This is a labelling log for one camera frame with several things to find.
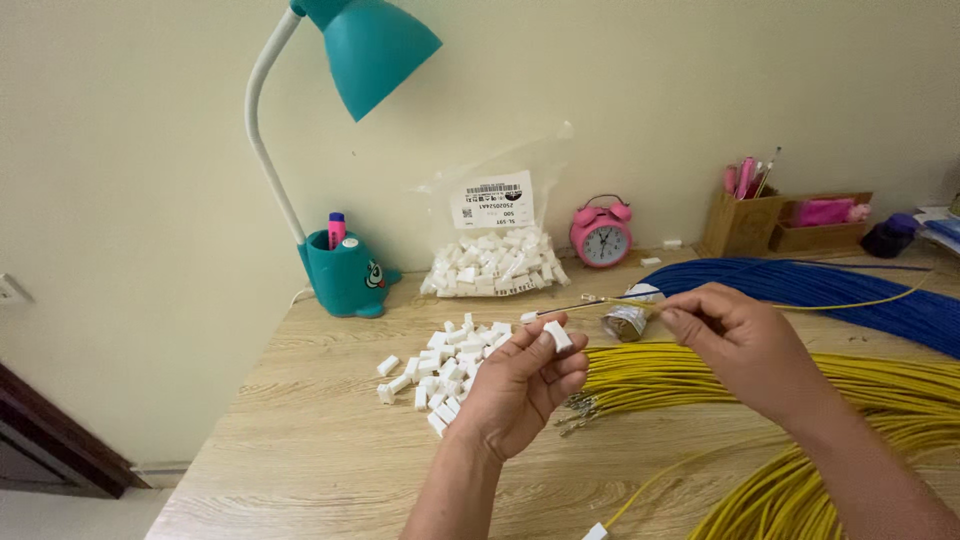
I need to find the blue wire with white connector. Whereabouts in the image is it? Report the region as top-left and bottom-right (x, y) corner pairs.
(520, 258), (935, 325)

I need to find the dark wooden door frame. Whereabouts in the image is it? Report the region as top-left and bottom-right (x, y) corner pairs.
(0, 362), (151, 501)

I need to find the single white plastic connector housing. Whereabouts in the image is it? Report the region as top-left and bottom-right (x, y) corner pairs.
(543, 320), (574, 354)

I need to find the clear bag of white connectors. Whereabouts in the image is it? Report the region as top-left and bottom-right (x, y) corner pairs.
(416, 123), (575, 299)

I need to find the pile of white connectors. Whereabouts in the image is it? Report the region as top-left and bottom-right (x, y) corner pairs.
(375, 312), (515, 438)

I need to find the pink alarm clock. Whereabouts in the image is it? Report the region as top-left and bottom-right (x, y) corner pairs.
(568, 194), (635, 270)

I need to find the white wall socket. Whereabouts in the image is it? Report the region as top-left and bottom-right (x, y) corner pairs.
(0, 273), (33, 305)

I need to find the pink cloth pouch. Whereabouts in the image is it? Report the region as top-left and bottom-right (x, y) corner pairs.
(789, 197), (873, 228)

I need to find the thin paint brush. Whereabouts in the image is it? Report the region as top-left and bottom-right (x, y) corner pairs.
(753, 146), (783, 201)

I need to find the teal desk lamp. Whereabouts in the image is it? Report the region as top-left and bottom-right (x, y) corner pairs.
(243, 0), (444, 320)

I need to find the stack of papers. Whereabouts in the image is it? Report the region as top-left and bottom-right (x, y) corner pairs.
(913, 193), (960, 258)

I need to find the person's right hand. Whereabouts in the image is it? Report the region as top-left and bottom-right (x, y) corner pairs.
(658, 283), (834, 432)

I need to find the dark purple bottle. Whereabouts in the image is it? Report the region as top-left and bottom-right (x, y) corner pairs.
(859, 213), (921, 260)

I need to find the silver tape roll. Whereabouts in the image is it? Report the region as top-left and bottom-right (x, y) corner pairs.
(600, 283), (667, 344)

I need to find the person's left hand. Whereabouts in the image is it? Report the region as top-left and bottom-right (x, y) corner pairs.
(448, 313), (591, 463)

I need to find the wooden desk organizer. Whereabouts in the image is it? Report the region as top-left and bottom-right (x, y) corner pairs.
(693, 187), (875, 261)

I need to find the bundle of blue wires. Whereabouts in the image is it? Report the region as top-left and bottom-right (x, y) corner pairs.
(637, 257), (960, 360)

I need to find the yellow wire with white connector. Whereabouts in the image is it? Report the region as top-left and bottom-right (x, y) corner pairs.
(581, 433), (759, 540)

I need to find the yellow wire with terminal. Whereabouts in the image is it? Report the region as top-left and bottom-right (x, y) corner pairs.
(577, 268), (939, 316)

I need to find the bundle of yellow wires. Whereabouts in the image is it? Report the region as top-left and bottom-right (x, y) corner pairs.
(555, 341), (960, 540)

